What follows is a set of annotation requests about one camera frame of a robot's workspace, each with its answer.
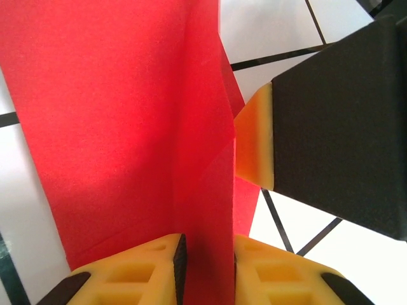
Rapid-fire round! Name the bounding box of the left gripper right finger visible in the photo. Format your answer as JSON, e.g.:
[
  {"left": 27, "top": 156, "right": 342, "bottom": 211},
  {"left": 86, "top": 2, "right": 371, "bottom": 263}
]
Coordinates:
[{"left": 233, "top": 234, "right": 373, "bottom": 305}]

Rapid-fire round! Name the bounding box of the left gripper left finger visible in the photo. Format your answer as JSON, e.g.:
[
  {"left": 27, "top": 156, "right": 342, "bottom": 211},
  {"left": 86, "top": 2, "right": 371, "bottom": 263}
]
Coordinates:
[{"left": 36, "top": 233, "right": 189, "bottom": 305}]

